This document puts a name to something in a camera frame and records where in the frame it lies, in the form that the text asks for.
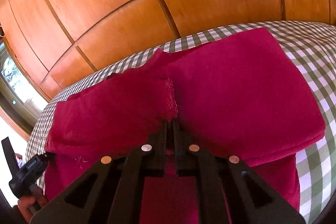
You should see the crimson red fleece garment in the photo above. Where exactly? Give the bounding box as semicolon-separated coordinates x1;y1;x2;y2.
45;28;326;223

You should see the glass balcony door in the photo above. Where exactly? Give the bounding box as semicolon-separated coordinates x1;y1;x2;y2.
0;42;48;134

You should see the person's left hand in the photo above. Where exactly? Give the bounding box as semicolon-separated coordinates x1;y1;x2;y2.
18;188;48;223

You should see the green white checkered bedsheet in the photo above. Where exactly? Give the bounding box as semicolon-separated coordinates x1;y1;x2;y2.
25;20;335;223

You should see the glossy wooden wardrobe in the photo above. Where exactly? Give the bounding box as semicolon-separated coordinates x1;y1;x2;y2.
0;0;336;101

